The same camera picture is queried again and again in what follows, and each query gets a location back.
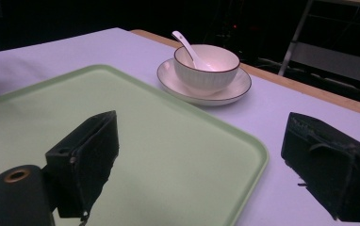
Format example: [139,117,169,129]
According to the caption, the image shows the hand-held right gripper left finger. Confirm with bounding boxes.
[44,109,120,226]

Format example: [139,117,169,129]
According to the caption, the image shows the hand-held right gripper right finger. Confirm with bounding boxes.
[280,111,360,223]

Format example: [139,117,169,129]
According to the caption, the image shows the white saucer plate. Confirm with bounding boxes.
[156,57,253,106]

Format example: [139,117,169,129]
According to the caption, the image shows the white ribbed bowl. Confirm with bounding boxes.
[172,43,241,97]

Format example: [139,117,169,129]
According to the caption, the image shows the white ceramic spoon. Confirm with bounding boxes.
[172,30,217,73]

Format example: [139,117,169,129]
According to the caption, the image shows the white tablecloth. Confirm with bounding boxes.
[0,27,360,226]

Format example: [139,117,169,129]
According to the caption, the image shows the light green plastic tray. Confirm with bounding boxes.
[0,64,270,226]

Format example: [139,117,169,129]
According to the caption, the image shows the metal stand frame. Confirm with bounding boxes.
[277,0,360,88]

